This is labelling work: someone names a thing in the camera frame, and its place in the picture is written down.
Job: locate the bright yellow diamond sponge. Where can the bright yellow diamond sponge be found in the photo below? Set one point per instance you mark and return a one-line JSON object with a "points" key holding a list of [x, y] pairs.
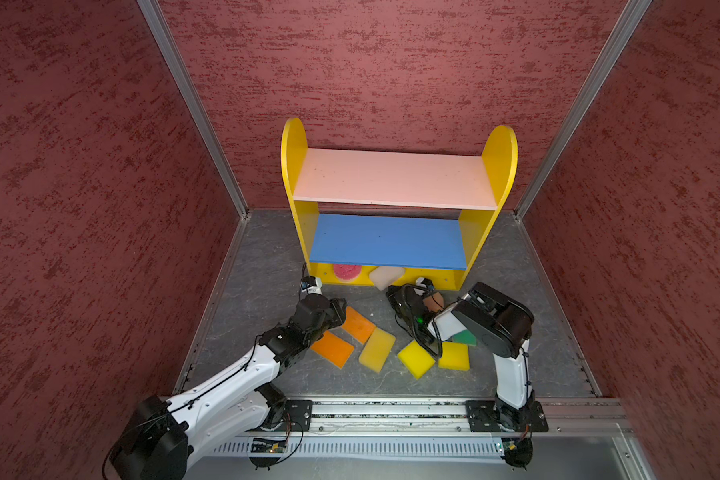
{"points": [[416, 359]]}

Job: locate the left circuit board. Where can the left circuit board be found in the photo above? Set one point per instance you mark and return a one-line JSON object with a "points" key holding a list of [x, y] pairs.
{"points": [[269, 446]]}

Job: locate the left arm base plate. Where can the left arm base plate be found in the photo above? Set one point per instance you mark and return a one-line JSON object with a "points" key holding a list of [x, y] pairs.
{"points": [[289, 414]]}

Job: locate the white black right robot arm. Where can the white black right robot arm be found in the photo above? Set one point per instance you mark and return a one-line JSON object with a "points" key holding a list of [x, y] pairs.
{"points": [[499, 323]]}

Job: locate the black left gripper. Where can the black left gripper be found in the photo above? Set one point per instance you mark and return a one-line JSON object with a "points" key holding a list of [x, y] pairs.
{"points": [[336, 312]]}

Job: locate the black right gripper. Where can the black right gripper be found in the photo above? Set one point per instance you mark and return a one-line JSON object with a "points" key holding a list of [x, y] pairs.
{"points": [[392, 296]]}

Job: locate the white sponge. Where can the white sponge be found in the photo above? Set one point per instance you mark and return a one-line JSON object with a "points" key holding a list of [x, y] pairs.
{"points": [[384, 276]]}

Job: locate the bright yellow square sponge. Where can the bright yellow square sponge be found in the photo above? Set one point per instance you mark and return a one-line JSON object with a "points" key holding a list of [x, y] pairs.
{"points": [[455, 356]]}

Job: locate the yellow shelf with coloured boards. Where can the yellow shelf with coloured boards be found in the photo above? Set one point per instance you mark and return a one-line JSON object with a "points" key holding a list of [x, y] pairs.
{"points": [[428, 213]]}

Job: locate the green yellow scouring sponge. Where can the green yellow scouring sponge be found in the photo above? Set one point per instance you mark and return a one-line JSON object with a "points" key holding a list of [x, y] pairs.
{"points": [[464, 337]]}

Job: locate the orange sponge upper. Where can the orange sponge upper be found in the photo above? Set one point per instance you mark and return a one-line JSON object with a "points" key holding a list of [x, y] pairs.
{"points": [[357, 326]]}

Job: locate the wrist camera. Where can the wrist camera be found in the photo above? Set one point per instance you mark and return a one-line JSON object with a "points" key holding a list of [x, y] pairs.
{"points": [[423, 281], [310, 285]]}

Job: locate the circuit board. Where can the circuit board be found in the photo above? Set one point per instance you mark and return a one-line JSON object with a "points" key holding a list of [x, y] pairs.
{"points": [[269, 446], [516, 446]]}

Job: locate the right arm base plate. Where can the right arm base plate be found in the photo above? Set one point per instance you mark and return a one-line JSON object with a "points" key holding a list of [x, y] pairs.
{"points": [[495, 416]]}

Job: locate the aluminium mounting rail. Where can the aluminium mounting rail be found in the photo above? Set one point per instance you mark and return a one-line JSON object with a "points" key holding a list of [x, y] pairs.
{"points": [[395, 416]]}

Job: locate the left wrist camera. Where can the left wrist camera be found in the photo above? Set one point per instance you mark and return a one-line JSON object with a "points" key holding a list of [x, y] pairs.
{"points": [[310, 285]]}

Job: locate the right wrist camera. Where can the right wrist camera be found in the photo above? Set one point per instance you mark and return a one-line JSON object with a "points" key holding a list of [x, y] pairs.
{"points": [[423, 281]]}

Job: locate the round pink smiley sponge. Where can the round pink smiley sponge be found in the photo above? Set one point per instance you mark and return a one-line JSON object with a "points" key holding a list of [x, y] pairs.
{"points": [[346, 272]]}

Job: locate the right circuit board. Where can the right circuit board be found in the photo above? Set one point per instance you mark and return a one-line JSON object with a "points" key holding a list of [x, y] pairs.
{"points": [[516, 446]]}

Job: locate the orange sponge lower left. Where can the orange sponge lower left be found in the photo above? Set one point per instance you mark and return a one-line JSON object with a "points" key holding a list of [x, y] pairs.
{"points": [[333, 349]]}

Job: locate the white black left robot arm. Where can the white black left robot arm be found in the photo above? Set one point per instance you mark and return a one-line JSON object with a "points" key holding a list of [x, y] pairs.
{"points": [[165, 437]]}

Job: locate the pale yellow sponge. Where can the pale yellow sponge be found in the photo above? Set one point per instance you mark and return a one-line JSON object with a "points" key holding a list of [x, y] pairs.
{"points": [[377, 350]]}

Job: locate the peach orange sponge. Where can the peach orange sponge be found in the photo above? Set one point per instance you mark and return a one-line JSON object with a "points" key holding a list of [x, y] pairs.
{"points": [[434, 302]]}

